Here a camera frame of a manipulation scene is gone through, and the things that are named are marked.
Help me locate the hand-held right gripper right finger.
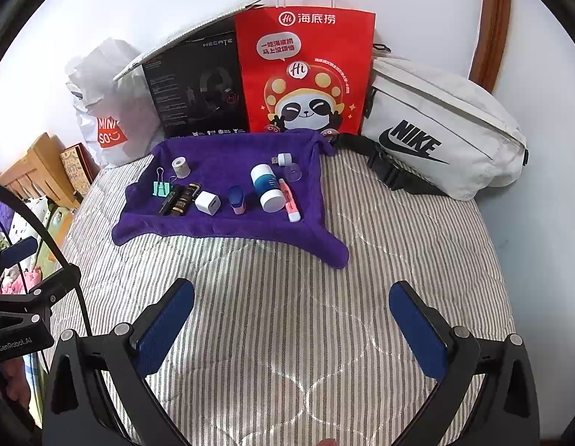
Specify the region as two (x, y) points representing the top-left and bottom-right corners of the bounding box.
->
(389, 280), (541, 446)

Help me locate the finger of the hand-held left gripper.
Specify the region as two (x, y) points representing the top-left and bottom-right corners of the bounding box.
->
(0, 236), (40, 270)
(0, 265), (82, 310)

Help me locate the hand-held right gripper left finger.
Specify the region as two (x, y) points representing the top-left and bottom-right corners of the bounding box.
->
(41, 278), (196, 446)

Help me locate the black gold small box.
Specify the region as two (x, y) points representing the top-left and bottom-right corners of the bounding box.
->
(171, 182), (201, 217)

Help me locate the white charger plug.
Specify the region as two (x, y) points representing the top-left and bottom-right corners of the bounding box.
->
(195, 190), (221, 217)

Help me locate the green binder clip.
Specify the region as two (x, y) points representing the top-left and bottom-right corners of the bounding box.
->
(151, 166), (177, 197)

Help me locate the blue pink small case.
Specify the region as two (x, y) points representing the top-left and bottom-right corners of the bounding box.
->
(228, 185), (246, 215)

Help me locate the white blue bottle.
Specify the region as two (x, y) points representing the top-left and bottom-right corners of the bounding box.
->
(250, 164), (285, 213)

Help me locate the pink pen flashlight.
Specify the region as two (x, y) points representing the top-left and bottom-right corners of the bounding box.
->
(277, 178), (302, 223)

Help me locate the person's left hand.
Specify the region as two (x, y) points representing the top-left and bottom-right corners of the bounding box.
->
(0, 360), (40, 430)

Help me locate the light green cloth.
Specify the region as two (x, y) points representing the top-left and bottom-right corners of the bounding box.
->
(34, 223), (72, 289)

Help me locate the purple plush toy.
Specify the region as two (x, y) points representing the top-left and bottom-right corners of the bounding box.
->
(0, 197), (16, 242)

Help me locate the pink blue striped cloth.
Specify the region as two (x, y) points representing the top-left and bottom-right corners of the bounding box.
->
(0, 265), (51, 428)

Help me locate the white floral cloth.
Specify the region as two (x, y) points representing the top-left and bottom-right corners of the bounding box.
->
(18, 195), (65, 242)

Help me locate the patterned brown box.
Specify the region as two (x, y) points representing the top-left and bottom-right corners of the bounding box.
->
(60, 144), (98, 196)

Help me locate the purple towel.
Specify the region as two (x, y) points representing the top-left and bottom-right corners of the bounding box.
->
(112, 129), (351, 270)

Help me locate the white plastic shopping bag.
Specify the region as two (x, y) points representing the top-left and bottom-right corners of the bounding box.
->
(65, 37), (168, 170)

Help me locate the white waist bag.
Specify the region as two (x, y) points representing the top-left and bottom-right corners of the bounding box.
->
(334, 43), (530, 201)

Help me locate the red paper bag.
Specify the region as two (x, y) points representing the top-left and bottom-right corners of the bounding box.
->
(235, 0), (376, 136)

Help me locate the brown wooden headboard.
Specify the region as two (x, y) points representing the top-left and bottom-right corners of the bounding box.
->
(468, 0), (513, 94)

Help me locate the black cable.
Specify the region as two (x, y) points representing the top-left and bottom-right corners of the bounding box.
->
(0, 180), (93, 337)

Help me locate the wooden slatted frame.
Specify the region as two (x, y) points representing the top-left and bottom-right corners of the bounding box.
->
(0, 132), (81, 210)

